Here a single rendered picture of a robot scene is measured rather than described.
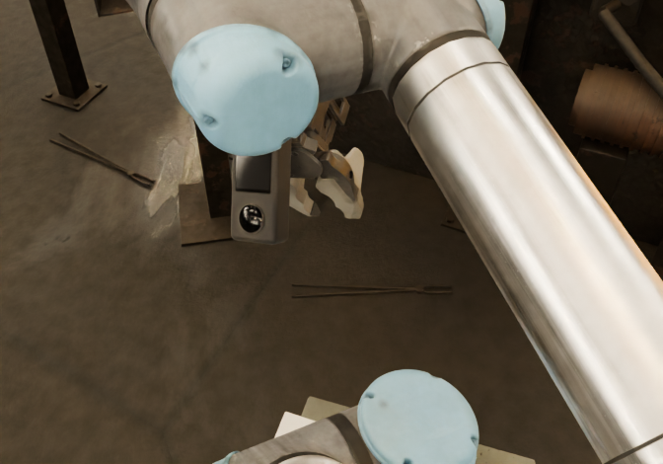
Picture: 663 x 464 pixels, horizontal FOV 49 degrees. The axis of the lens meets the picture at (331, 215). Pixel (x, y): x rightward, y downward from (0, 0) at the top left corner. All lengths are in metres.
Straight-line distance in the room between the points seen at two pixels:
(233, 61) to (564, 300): 0.21
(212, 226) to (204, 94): 1.29
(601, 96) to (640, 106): 0.06
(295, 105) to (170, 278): 1.22
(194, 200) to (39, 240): 0.36
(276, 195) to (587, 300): 0.30
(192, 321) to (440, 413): 0.90
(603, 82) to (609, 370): 0.94
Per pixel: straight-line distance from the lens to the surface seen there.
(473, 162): 0.41
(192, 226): 1.70
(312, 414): 1.05
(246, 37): 0.41
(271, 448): 0.69
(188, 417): 1.41
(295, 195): 0.70
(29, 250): 1.77
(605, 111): 1.27
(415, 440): 0.69
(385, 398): 0.70
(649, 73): 1.26
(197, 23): 0.44
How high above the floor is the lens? 1.21
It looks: 45 degrees down
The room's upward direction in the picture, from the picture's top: straight up
